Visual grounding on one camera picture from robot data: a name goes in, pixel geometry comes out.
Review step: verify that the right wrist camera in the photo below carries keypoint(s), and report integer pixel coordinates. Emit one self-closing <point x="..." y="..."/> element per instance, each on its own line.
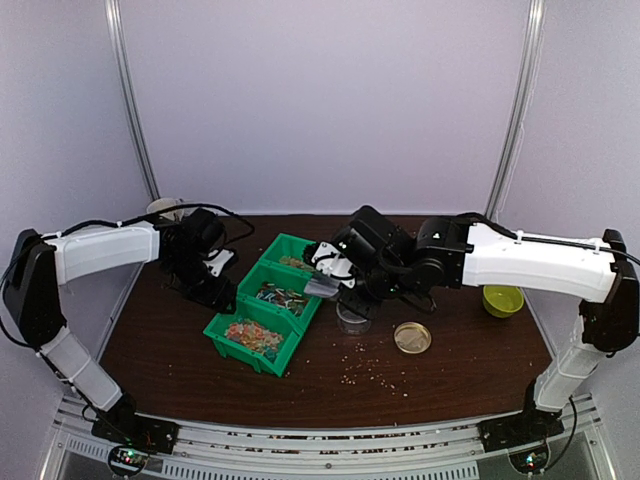
<point x="367" y="232"/>

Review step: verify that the green bin compartment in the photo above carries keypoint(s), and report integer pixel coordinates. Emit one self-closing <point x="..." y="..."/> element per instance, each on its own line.
<point x="284" y="277"/>
<point x="287" y="251"/>

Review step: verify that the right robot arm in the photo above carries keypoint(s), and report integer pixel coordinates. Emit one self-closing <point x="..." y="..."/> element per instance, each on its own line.
<point x="598" y="271"/>

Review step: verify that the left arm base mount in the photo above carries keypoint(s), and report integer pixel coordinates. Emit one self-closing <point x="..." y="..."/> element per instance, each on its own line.
<point x="143" y="433"/>

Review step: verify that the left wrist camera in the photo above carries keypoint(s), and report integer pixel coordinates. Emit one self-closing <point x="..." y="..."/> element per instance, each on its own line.
<point x="202" y="229"/>

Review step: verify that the white ceramic mug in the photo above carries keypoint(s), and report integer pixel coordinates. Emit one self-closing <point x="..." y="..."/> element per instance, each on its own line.
<point x="167" y="207"/>

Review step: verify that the clear plastic jar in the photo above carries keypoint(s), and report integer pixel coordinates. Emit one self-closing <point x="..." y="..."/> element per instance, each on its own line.
<point x="350" y="323"/>

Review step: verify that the metal scoop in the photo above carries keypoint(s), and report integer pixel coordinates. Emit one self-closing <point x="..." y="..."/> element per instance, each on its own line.
<point x="322" y="287"/>

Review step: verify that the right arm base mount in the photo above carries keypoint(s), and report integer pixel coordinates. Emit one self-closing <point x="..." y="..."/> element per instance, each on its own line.
<point x="517" y="430"/>

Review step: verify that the star candies pile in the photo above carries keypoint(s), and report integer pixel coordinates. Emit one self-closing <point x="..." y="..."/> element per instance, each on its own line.
<point x="255" y="337"/>

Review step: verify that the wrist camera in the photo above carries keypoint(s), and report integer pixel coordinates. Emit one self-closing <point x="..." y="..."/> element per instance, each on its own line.
<point x="202" y="229"/>
<point x="367" y="232"/>

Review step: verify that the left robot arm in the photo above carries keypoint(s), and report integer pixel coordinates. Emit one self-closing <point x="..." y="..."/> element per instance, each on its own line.
<point x="40" y="265"/>

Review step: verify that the left aluminium corner post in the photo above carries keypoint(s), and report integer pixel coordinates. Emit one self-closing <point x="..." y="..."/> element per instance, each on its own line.
<point x="133" y="119"/>

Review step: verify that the lollipop candies pile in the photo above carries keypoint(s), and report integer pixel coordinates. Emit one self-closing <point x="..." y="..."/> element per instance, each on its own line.
<point x="287" y="299"/>

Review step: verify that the right aluminium corner post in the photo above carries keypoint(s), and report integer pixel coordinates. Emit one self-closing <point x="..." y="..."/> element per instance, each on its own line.
<point x="523" y="93"/>

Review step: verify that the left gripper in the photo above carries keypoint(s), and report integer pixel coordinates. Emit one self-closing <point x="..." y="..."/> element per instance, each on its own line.
<point x="217" y="296"/>

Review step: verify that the aluminium corner post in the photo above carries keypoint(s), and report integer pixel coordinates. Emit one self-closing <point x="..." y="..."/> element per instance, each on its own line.
<point x="133" y="119"/>
<point x="523" y="93"/>

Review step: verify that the gold jar lid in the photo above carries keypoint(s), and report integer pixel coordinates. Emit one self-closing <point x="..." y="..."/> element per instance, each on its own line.
<point x="412" y="338"/>

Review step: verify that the green bowl right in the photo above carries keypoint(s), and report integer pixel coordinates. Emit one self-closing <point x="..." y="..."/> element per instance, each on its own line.
<point x="502" y="301"/>

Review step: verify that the yellow candies pile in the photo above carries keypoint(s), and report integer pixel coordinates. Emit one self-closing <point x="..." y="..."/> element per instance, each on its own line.
<point x="296" y="263"/>

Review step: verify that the aluminium front rail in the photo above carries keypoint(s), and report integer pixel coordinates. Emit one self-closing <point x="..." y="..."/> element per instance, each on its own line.
<point x="443" y="450"/>

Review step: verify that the green bin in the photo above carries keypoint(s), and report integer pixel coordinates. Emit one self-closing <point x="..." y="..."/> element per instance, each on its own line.
<point x="273" y="321"/>

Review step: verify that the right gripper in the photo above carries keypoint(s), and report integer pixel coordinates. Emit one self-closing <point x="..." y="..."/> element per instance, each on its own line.
<point x="364" y="307"/>

